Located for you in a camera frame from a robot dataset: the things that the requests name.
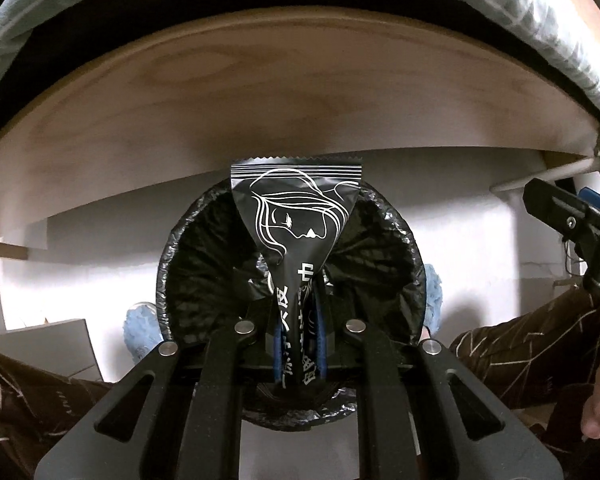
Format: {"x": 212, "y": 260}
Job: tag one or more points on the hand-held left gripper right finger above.
{"x": 321, "y": 350}

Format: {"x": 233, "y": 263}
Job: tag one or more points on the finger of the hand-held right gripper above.
{"x": 555, "y": 210}
{"x": 594, "y": 201}

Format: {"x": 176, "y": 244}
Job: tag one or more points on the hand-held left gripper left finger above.
{"x": 280, "y": 355}

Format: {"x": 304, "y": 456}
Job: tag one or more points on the bin with black liner bag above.
{"x": 200, "y": 270}

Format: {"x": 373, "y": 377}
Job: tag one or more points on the black snack packet white drawing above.
{"x": 290, "y": 210}

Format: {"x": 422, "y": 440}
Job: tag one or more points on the white metal bed leg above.
{"x": 530, "y": 180}

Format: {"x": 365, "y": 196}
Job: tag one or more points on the blue fuzzy slipper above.
{"x": 141, "y": 332}
{"x": 434, "y": 300}

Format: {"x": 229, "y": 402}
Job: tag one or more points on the person's right leg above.
{"x": 525, "y": 350}

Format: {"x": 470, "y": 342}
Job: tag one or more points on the person's leg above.
{"x": 525, "y": 350}
{"x": 25, "y": 410}

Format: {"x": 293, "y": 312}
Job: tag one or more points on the grey checked bed sheet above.
{"x": 530, "y": 5}

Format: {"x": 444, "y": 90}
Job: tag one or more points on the white cardboard box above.
{"x": 40, "y": 345}

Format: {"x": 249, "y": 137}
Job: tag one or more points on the person's left leg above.
{"x": 25, "y": 410}

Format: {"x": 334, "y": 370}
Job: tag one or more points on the wooden bed frame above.
{"x": 280, "y": 100}

